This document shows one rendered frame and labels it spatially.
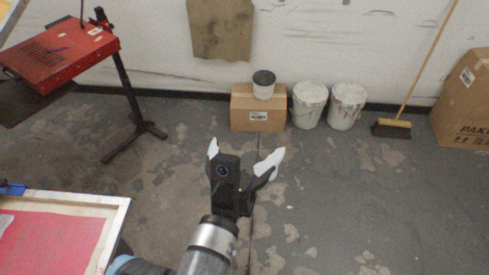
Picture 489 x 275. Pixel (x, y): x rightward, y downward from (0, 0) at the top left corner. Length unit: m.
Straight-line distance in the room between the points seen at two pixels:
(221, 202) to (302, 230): 1.89
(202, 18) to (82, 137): 1.57
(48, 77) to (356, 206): 2.27
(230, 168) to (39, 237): 1.16
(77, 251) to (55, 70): 1.06
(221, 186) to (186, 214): 1.94
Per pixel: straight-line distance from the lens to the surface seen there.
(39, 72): 2.08
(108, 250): 1.35
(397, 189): 2.81
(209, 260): 0.49
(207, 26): 2.63
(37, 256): 1.51
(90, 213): 1.50
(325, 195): 2.57
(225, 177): 0.50
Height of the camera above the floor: 2.16
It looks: 51 degrees down
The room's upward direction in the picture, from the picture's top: straight up
